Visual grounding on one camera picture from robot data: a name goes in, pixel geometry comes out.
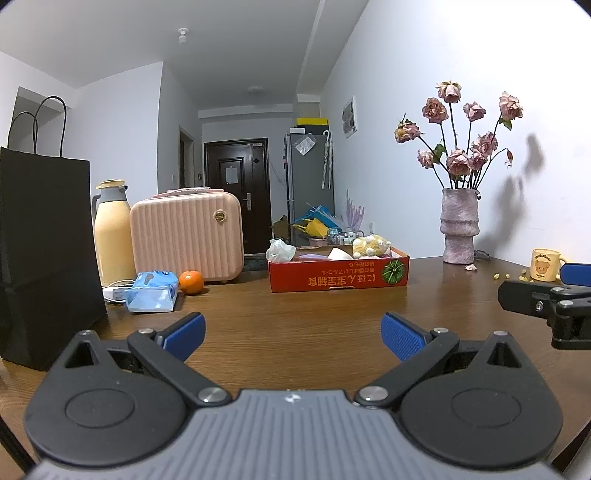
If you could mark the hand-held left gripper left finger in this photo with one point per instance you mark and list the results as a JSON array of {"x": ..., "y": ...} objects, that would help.
[{"x": 189, "y": 330}]

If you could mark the white paper sheet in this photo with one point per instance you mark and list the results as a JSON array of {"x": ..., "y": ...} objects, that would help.
[{"x": 231, "y": 175}]

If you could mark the grey refrigerator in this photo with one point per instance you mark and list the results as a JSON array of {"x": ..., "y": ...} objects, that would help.
[{"x": 304, "y": 184}]

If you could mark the clear plastic bag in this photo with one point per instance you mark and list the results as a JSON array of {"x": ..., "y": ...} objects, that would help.
[{"x": 305, "y": 144}]

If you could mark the orange fruit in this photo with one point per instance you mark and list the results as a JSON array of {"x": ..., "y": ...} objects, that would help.
[{"x": 191, "y": 282}]

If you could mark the grey side door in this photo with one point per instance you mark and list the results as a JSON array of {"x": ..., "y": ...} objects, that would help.
[{"x": 187, "y": 159}]

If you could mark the bunch of dried pink roses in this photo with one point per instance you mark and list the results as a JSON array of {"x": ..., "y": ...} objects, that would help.
[{"x": 457, "y": 159}]

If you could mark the yellow and black box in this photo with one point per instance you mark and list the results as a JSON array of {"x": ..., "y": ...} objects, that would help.
[{"x": 313, "y": 122}]

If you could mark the yellow and white plush toy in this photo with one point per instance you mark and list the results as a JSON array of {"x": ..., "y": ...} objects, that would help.
[{"x": 371, "y": 245}]

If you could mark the cream thermos jug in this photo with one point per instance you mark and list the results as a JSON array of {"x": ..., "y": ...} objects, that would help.
[{"x": 113, "y": 240}]

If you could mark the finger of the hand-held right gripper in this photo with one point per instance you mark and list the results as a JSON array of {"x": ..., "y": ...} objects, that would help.
[
  {"x": 577, "y": 274},
  {"x": 526, "y": 297}
]

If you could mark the brown cardboard box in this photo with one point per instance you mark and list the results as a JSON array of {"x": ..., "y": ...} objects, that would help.
[{"x": 280, "y": 228}]

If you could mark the red cardboard box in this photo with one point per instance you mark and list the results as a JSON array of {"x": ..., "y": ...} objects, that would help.
[{"x": 332, "y": 276}]

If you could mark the dark brown entrance door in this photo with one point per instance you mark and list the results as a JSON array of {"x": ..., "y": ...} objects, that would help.
[{"x": 238, "y": 203}]

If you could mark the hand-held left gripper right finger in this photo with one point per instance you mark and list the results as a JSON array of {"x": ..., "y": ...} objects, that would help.
[{"x": 401, "y": 334}]

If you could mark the black paper bag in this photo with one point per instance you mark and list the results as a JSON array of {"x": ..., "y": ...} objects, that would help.
[{"x": 46, "y": 249}]

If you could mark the white folded umbrella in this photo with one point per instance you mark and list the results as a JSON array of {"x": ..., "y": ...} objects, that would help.
[
  {"x": 330, "y": 159},
  {"x": 324, "y": 159}
]

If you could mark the dark door mat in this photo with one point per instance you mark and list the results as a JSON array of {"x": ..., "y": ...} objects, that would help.
[{"x": 255, "y": 264}]

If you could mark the pink ribbed suitcase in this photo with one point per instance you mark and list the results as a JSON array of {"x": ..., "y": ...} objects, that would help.
[{"x": 184, "y": 235}]

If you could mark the purple decorative plant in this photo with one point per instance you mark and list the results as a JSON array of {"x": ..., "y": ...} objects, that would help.
[{"x": 355, "y": 212}]

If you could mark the metal cart with bottles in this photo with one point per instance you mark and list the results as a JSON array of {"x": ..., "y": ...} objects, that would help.
[{"x": 348, "y": 237}]

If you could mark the yellow bear mug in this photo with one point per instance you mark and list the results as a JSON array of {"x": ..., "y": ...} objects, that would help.
[{"x": 544, "y": 265}]

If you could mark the blue tissue pack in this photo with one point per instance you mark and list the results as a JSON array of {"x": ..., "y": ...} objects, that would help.
[{"x": 150, "y": 290}]

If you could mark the blue shopping bag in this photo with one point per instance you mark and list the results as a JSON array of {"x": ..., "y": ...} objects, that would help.
[{"x": 323, "y": 216}]

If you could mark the grey textured vase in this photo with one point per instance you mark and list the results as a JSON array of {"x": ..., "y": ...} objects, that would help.
[{"x": 459, "y": 226}]

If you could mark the pink plastic bin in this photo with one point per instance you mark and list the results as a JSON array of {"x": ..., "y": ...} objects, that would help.
[{"x": 317, "y": 241}]

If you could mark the yellow shopping bag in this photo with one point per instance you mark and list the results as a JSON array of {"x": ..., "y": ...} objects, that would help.
[{"x": 314, "y": 228}]

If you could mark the white plastic bag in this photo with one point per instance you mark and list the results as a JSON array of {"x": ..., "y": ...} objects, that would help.
[{"x": 279, "y": 251}]

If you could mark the white electrical panel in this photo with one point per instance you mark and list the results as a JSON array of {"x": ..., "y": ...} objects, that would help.
[{"x": 350, "y": 117}]

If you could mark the white ceiling sprinkler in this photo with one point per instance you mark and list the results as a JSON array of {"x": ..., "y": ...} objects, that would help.
[{"x": 183, "y": 35}]

